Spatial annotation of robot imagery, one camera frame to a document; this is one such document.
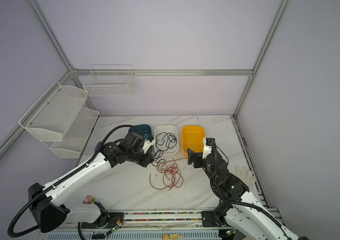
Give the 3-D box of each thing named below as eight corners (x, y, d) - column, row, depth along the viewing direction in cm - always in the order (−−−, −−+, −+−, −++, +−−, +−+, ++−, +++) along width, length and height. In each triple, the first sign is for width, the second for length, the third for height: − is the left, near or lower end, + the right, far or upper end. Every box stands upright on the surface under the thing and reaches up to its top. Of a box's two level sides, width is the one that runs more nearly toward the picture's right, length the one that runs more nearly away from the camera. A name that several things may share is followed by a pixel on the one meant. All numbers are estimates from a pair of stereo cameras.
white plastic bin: (152, 156, 98) (151, 152, 94) (155, 129, 113) (154, 124, 109) (178, 156, 98) (179, 152, 94) (178, 129, 113) (178, 125, 109)
